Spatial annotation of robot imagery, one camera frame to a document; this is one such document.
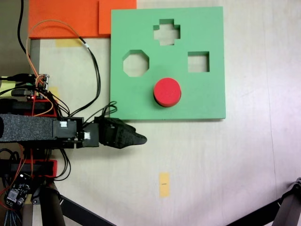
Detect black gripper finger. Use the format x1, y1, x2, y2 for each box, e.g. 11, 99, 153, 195
98, 128, 148, 149
94, 116, 137, 132

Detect red cylinder block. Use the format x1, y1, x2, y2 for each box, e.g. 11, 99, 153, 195
153, 77, 182, 108

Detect large orange foam block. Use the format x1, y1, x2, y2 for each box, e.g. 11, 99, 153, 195
28, 0, 100, 40

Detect red base clamp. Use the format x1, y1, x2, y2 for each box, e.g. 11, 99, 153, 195
0, 159, 58, 179
0, 98, 58, 118

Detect yellow tape strip with mark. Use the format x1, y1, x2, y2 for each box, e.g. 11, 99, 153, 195
159, 171, 171, 198

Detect circuit board with connectors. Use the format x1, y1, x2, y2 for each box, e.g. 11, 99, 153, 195
14, 73, 51, 99

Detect green shape sorter board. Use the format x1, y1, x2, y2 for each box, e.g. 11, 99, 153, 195
109, 6, 227, 122

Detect small black power board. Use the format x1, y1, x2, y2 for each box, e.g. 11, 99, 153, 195
4, 173, 33, 212

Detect wide yellow tape piece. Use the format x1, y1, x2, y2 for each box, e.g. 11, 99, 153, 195
55, 39, 82, 48

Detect thick grey tripod leg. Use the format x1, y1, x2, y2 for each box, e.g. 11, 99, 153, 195
272, 177, 301, 226

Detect black motor wires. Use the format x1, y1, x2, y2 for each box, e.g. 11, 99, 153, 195
83, 100, 118, 124

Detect long black cable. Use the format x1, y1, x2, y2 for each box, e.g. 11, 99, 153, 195
69, 36, 102, 118

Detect black usb cable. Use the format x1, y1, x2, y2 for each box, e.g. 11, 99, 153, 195
0, 73, 30, 82

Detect braided cable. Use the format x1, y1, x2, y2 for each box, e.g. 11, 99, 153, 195
0, 209, 17, 226

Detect thin black cable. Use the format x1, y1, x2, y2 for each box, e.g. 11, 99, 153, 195
17, 0, 28, 54

